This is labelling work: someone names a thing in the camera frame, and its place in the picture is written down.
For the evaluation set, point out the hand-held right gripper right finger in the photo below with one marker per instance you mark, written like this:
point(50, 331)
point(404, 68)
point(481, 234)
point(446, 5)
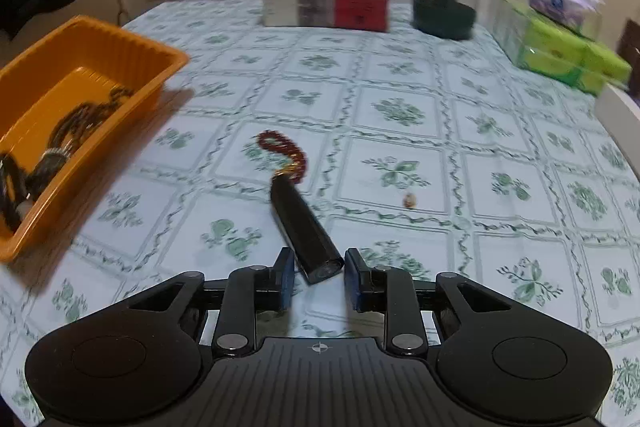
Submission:
point(352, 282)

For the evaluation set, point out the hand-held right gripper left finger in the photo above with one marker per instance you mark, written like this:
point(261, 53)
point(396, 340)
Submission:
point(286, 281)

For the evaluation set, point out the black cylinder case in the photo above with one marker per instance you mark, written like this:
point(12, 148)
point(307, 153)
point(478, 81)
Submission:
point(300, 227)

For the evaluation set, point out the orange plastic tray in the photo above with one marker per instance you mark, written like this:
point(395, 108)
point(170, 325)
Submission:
point(100, 52)

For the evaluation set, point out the small gold pearl earring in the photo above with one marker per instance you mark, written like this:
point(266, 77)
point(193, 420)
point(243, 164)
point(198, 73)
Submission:
point(410, 200)

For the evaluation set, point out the green floral tablecloth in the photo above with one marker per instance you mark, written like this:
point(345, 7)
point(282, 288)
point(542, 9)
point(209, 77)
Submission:
point(450, 132)

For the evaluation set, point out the white grey red box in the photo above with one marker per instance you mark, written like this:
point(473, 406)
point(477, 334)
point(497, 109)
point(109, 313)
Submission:
point(360, 12)

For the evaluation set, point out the green tissue multipack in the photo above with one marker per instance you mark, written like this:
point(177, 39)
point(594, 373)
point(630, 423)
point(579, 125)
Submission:
point(550, 52)

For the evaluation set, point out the purple tissue pack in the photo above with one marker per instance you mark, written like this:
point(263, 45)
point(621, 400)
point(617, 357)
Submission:
point(555, 2)

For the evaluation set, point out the dark wooden chair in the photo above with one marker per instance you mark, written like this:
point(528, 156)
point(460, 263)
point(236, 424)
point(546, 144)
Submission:
point(630, 44)

